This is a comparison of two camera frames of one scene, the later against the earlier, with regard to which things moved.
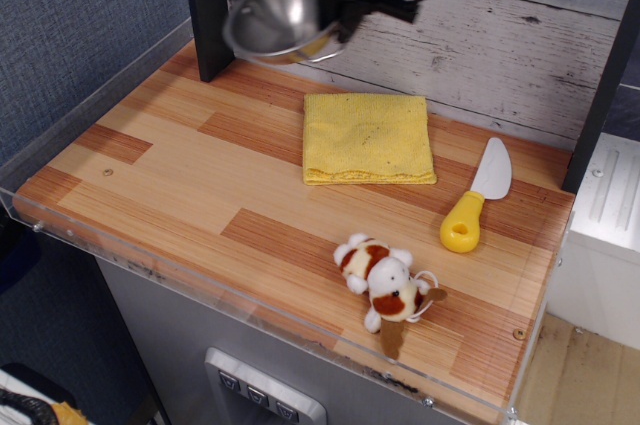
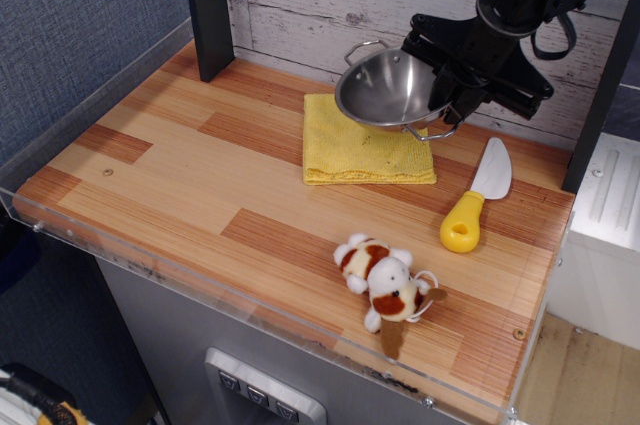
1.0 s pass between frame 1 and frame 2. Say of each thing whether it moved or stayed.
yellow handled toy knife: stayed
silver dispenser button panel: stayed
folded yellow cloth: stayed
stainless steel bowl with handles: moved
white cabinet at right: stayed
